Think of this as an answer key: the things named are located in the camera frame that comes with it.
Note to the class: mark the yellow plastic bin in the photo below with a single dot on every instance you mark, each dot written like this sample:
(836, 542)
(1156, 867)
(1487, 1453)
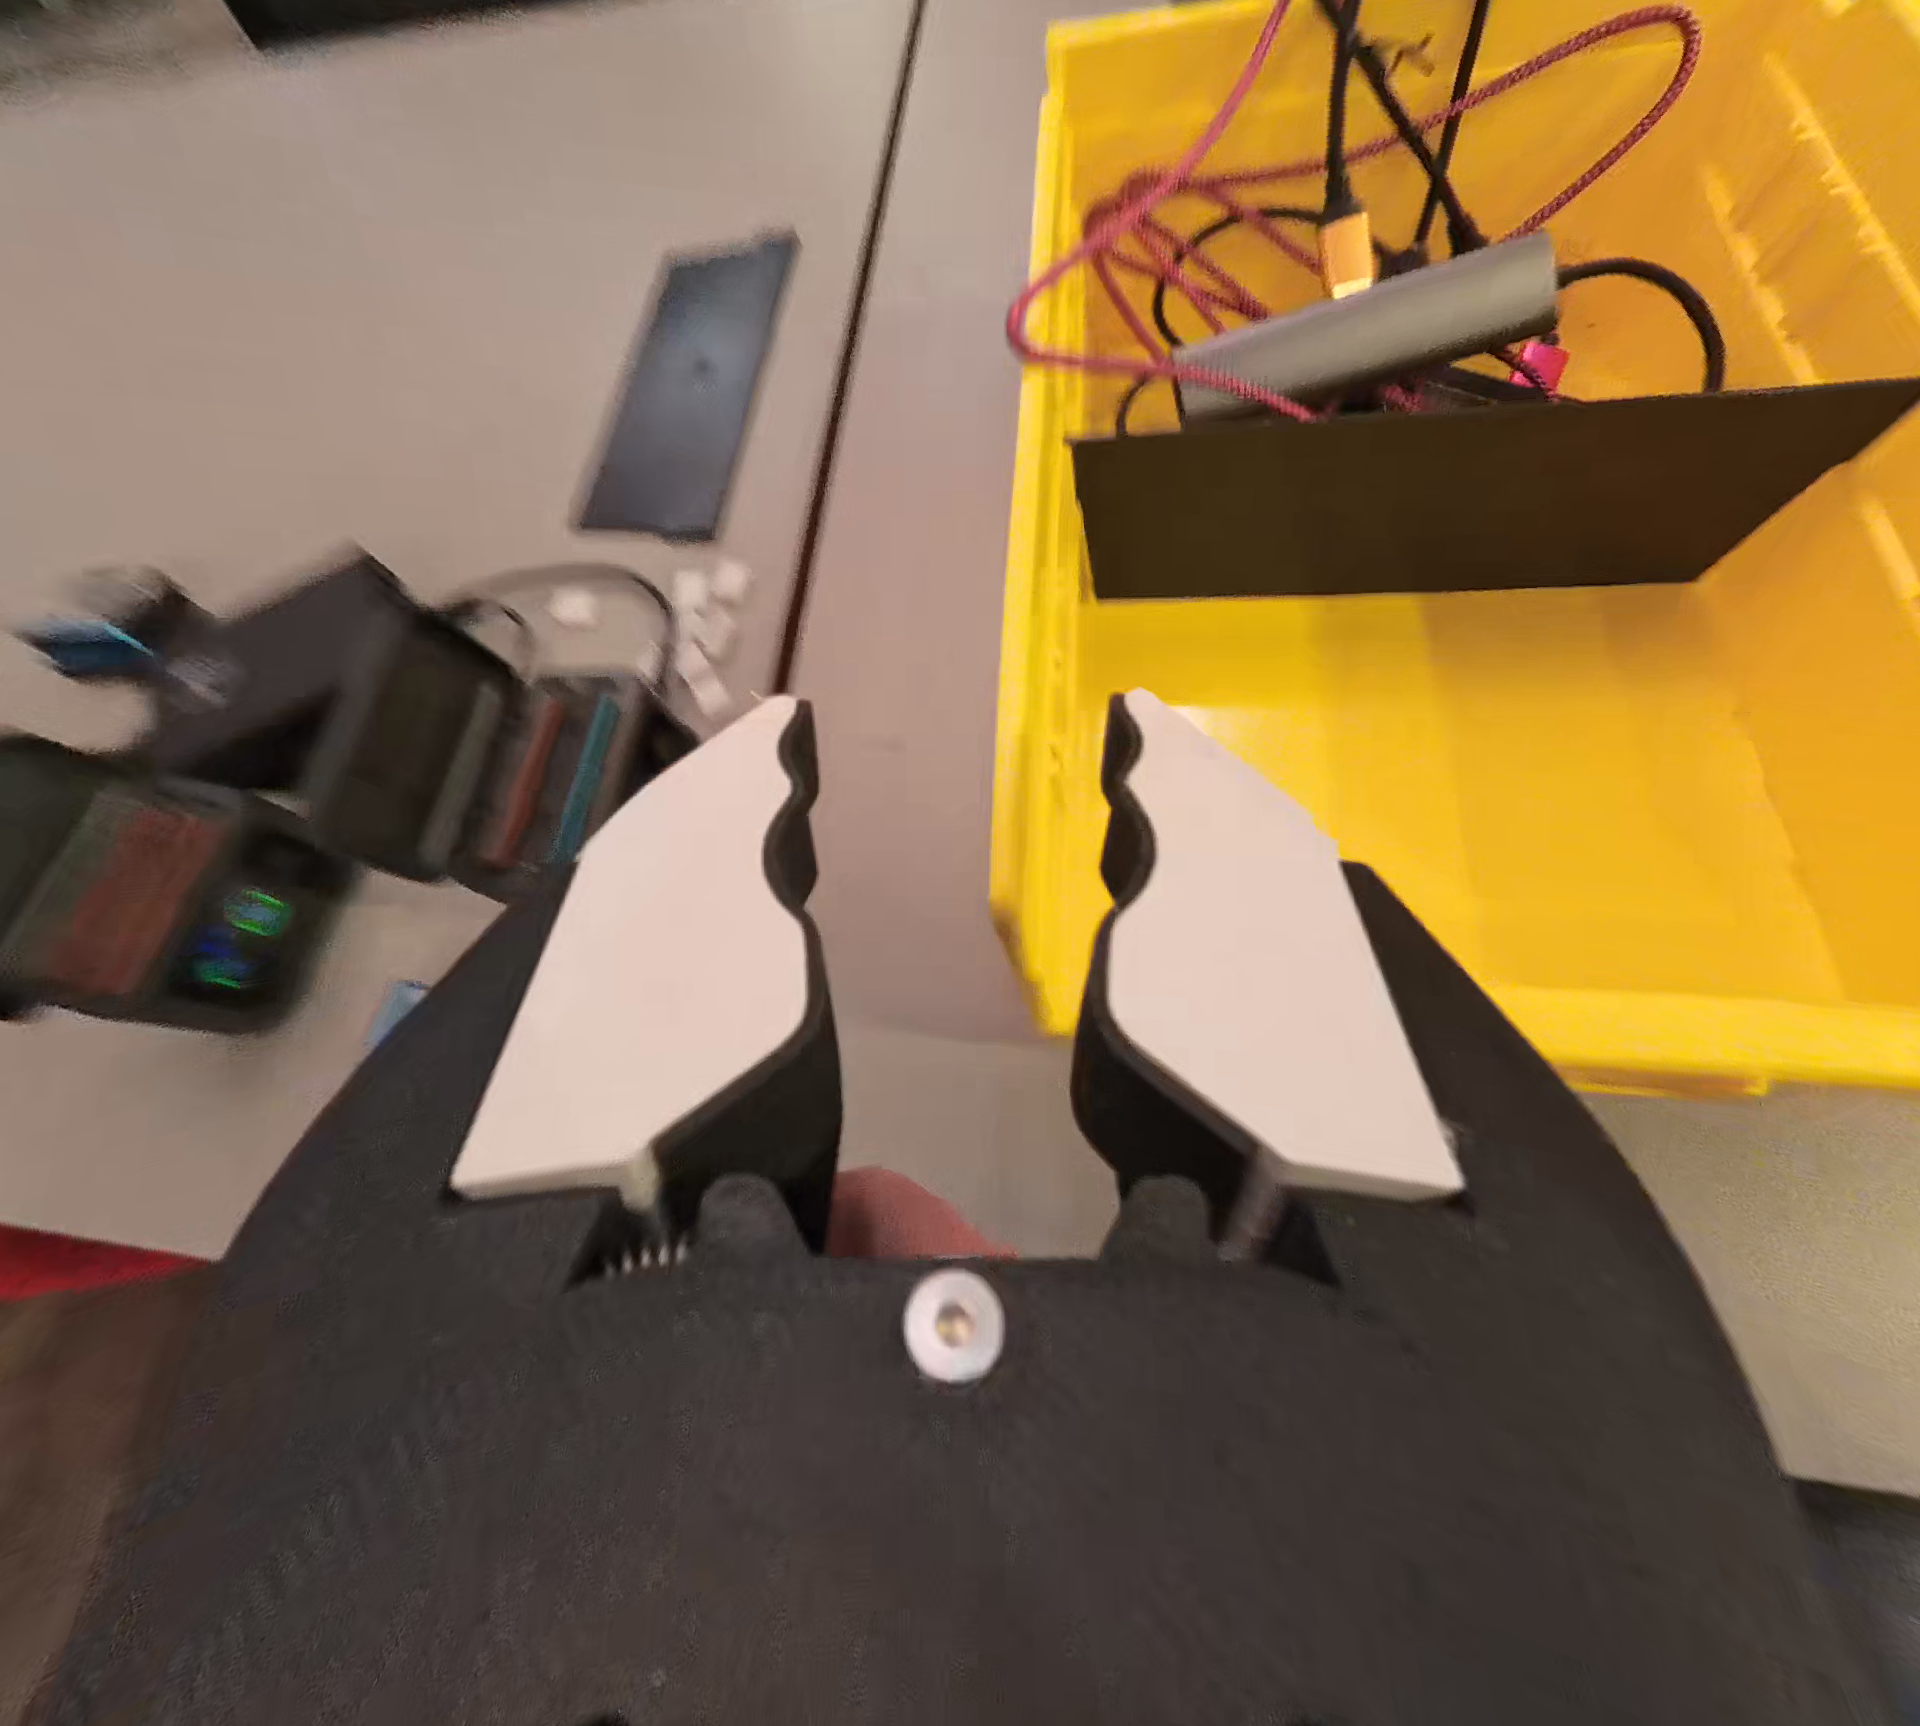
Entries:
(1500, 827)

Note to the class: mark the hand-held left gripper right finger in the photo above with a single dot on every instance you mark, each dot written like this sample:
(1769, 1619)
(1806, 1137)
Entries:
(1261, 976)

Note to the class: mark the black rectangular pad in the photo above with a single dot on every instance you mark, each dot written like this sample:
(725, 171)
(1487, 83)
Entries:
(690, 390)

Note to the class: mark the pile of clear plastic caps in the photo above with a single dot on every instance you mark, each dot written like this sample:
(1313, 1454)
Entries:
(705, 630)

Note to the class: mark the black battery charger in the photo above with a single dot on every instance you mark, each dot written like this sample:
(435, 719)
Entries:
(421, 721)

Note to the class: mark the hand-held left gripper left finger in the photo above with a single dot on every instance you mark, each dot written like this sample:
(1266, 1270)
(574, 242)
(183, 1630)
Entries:
(661, 976)

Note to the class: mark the black bin divider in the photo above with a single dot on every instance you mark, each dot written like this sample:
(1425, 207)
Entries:
(1425, 496)

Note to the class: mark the person's jeans legs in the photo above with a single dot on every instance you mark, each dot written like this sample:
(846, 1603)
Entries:
(1869, 1606)

